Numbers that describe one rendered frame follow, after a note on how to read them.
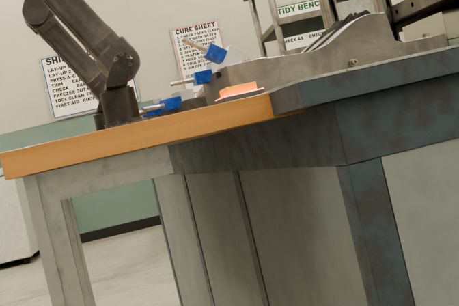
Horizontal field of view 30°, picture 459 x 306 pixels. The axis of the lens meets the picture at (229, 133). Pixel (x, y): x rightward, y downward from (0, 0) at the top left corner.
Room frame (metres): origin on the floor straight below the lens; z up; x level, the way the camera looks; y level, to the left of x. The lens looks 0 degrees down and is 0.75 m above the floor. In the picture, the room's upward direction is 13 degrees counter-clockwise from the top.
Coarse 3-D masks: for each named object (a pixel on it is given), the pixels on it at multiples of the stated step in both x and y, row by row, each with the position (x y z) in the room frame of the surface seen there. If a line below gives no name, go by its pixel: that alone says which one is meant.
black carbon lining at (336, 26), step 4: (356, 12) 1.97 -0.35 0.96; (360, 12) 1.90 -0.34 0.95; (364, 12) 1.91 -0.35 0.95; (368, 12) 1.92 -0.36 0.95; (348, 16) 1.93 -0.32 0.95; (352, 16) 1.90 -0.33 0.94; (356, 16) 1.90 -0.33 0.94; (360, 16) 1.90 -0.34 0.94; (340, 20) 2.05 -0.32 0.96; (344, 20) 1.93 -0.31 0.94; (348, 20) 1.90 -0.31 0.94; (352, 20) 1.90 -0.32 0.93; (336, 24) 2.05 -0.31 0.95; (340, 24) 2.01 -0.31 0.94; (344, 24) 1.89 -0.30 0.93; (332, 28) 2.01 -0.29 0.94; (336, 28) 2.00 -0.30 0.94; (340, 28) 1.89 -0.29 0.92; (324, 32) 2.04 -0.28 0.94; (328, 32) 2.00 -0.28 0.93; (320, 36) 2.03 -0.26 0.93; (328, 36) 1.92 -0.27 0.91; (316, 40) 2.03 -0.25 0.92; (324, 40) 1.92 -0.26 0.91; (312, 44) 2.03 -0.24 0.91; (320, 44) 1.92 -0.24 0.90; (308, 48) 2.02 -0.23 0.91; (304, 52) 2.02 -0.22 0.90
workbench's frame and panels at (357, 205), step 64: (384, 64) 1.17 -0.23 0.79; (448, 64) 1.19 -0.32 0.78; (256, 128) 1.57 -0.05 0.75; (320, 128) 1.24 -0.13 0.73; (384, 128) 1.18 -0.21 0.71; (448, 128) 1.21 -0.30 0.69; (192, 192) 2.36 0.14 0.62; (256, 192) 1.68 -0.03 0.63; (320, 192) 1.31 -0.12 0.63; (384, 192) 1.18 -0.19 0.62; (448, 192) 1.20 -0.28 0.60; (192, 256) 2.60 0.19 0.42; (256, 256) 1.79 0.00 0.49; (320, 256) 1.38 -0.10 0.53; (384, 256) 1.17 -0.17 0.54; (448, 256) 1.20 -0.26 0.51
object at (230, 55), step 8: (184, 40) 1.82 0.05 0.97; (192, 40) 1.83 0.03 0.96; (200, 48) 1.83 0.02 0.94; (208, 48) 1.82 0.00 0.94; (216, 48) 1.82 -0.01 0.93; (232, 48) 1.83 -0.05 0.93; (208, 56) 1.82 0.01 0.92; (216, 56) 1.82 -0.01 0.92; (224, 56) 1.83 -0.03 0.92; (232, 56) 1.83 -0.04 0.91; (240, 56) 1.83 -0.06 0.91; (224, 64) 1.82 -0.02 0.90
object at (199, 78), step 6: (210, 66) 1.93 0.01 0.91; (216, 66) 1.93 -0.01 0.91; (198, 72) 1.92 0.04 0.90; (204, 72) 1.92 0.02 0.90; (210, 72) 1.93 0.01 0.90; (192, 78) 1.93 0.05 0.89; (198, 78) 1.92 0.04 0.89; (204, 78) 1.92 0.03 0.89; (174, 84) 1.92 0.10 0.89; (180, 84) 1.93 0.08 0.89; (198, 84) 1.92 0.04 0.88
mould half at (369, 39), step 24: (360, 24) 1.83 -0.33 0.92; (384, 24) 1.85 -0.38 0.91; (312, 48) 1.95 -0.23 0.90; (336, 48) 1.82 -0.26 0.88; (360, 48) 1.83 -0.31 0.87; (384, 48) 1.84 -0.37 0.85; (408, 48) 1.86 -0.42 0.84; (432, 48) 1.87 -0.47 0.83; (240, 72) 1.77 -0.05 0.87; (264, 72) 1.78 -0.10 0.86; (288, 72) 1.79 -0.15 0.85; (312, 72) 1.80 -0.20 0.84; (216, 96) 1.91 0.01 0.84
